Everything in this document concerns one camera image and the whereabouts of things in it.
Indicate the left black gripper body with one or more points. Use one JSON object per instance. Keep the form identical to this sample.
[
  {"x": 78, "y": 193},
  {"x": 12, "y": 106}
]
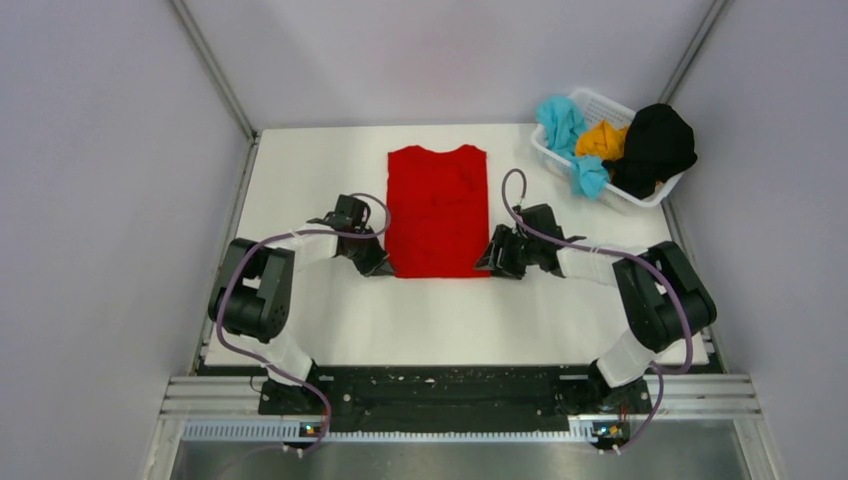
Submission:
[{"x": 361, "y": 246}]

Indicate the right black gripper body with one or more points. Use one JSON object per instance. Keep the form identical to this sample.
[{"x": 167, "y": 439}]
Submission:
[{"x": 518, "y": 253}]

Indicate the red t shirt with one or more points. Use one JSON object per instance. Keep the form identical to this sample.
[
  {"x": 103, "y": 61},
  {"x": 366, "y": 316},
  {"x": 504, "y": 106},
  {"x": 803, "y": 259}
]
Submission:
[{"x": 439, "y": 206}]

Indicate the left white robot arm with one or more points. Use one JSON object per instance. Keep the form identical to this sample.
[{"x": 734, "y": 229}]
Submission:
[{"x": 251, "y": 300}]

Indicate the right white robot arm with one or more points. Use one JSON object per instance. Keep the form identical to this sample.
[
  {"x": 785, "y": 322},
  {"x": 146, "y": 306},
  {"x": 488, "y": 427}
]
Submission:
[{"x": 663, "y": 298}]

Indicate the teal t shirt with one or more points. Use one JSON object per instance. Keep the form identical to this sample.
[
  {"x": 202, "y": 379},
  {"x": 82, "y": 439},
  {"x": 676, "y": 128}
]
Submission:
[{"x": 564, "y": 123}]

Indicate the orange t shirt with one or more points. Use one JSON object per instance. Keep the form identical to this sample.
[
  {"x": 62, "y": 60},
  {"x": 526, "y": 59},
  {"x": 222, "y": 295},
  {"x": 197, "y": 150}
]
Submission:
[{"x": 604, "y": 141}]

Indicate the black t shirt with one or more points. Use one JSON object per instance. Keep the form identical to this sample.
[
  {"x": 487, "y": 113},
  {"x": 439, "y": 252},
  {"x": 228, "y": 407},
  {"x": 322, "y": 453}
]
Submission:
[{"x": 659, "y": 144}]

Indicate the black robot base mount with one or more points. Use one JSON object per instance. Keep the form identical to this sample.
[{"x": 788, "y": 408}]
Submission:
[{"x": 453, "y": 399}]

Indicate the white cable duct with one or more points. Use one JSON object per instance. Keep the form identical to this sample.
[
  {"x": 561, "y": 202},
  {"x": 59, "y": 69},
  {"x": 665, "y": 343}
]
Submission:
[{"x": 304, "y": 432}]

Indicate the aluminium frame rail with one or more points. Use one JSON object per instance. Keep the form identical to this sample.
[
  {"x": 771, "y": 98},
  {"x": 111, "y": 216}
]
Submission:
[{"x": 686, "y": 398}]

